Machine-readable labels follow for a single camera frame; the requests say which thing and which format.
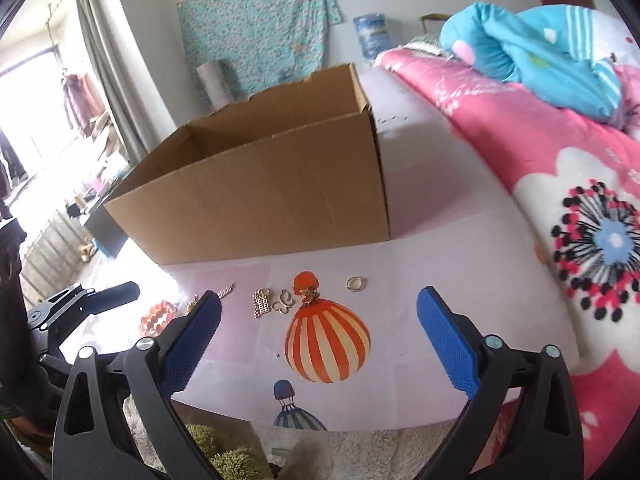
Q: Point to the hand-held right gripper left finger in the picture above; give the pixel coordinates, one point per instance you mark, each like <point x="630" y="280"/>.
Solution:
<point x="192" y="342"/>

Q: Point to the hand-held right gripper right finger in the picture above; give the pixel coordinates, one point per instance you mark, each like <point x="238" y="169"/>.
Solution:
<point x="450" y="342"/>

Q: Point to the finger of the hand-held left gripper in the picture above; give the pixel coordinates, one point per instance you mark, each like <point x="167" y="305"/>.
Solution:
<point x="115" y="294"/>

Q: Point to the gold abacus charm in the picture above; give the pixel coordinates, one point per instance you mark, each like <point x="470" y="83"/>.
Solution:
<point x="261" y="304"/>

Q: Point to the gold flower charm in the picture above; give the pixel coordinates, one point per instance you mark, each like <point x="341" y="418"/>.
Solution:
<point x="309" y="296"/>

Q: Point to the brown cardboard box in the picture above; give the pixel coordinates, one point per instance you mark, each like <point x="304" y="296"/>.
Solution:
<point x="250" y="200"/>

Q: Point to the beige shoes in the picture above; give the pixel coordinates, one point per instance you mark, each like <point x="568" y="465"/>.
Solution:
<point x="87" y="252"/>

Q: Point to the black cabinet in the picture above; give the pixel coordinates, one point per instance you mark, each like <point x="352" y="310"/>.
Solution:
<point x="107" y="237"/>

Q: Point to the green fluffy cloth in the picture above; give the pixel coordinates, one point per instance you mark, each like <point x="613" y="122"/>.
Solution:
<point x="235" y="462"/>

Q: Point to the white plush blanket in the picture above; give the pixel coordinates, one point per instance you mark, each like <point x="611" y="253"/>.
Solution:
<point x="350" y="452"/>

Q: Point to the hanging clothes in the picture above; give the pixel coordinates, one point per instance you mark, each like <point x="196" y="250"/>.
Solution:
<point x="82" y="105"/>

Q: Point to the pink floral quilt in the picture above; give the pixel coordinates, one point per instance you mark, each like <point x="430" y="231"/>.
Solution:
<point x="550" y="160"/>

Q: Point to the grey curtain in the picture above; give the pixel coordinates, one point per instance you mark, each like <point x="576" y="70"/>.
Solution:
<point x="107" y="75"/>

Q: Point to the printed paper roll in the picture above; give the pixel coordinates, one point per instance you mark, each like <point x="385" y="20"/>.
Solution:
<point x="215" y="85"/>

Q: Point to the grey patterned cloth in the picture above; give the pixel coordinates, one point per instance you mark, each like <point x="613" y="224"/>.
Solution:
<point x="425" y="43"/>

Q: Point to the blue water jug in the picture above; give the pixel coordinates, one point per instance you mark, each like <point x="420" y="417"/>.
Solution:
<point x="372" y="40"/>

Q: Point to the wooden chair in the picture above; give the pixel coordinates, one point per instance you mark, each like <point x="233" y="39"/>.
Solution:
<point x="435" y="16"/>

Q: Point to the teal floral wall cloth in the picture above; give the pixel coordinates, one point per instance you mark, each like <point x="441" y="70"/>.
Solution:
<point x="260" y="25"/>

